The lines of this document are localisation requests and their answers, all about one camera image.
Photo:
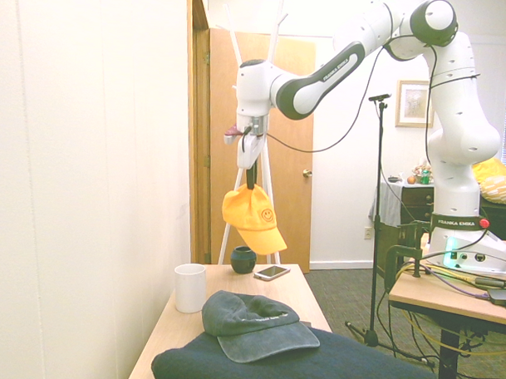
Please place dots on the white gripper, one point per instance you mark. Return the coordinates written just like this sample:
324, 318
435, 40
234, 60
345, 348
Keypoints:
249, 153

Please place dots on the yellow smiley baseball cap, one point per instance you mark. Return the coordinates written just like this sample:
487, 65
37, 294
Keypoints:
246, 214

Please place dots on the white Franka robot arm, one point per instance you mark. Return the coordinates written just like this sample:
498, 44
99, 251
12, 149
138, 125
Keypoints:
454, 134

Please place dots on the dark grey-blue baseball cap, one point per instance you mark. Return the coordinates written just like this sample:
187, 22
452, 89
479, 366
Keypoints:
236, 318

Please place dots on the brown wooden door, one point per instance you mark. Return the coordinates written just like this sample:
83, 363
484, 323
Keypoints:
295, 157

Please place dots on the brass door knob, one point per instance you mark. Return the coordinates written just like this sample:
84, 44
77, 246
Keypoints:
307, 173

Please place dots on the blue glazed ceramic cup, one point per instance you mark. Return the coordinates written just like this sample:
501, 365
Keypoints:
244, 262

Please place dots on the white smartphone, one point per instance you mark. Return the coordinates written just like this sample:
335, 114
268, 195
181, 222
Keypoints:
271, 272

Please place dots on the white ceramic mug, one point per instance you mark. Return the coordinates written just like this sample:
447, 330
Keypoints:
189, 288

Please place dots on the white wooden coat rack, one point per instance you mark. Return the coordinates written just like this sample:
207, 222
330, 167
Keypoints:
275, 40

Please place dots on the grey draped cloth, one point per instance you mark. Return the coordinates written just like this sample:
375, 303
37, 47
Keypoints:
387, 202

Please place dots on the orange round fruit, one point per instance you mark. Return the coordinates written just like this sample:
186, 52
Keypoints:
411, 179

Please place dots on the black metal c-clamp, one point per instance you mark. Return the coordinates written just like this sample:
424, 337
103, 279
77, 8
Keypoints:
394, 254

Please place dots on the dark wooden dresser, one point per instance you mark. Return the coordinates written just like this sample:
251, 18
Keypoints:
416, 203

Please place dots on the pale figurine decoration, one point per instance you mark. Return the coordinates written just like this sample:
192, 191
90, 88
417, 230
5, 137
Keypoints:
422, 164

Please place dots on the green drink can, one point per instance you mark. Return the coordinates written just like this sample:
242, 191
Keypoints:
425, 178

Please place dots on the folded dark navy sweater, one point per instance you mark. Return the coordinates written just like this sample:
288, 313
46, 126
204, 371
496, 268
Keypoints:
313, 366

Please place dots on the plain yellow pillow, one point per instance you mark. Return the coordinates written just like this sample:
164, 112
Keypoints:
492, 166

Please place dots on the yellow white patterned pillow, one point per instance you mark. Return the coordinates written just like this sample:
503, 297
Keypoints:
499, 190

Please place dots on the black table leg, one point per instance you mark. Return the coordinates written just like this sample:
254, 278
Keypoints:
448, 358

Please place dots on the flat black device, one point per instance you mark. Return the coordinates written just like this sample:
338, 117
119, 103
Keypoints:
502, 296

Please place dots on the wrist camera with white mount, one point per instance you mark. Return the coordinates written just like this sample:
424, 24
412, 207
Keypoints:
232, 134

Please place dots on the wooden door frame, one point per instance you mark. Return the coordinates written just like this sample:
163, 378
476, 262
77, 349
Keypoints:
196, 133

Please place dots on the black tripod camera stand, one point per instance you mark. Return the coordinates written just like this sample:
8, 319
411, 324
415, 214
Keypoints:
377, 202

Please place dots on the white wall outlet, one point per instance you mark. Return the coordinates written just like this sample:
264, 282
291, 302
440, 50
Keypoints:
367, 233

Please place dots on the small black camera on stand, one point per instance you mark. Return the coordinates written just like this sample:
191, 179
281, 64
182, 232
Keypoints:
380, 97

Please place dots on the framed wall picture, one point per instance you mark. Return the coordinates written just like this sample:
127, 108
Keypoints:
414, 103

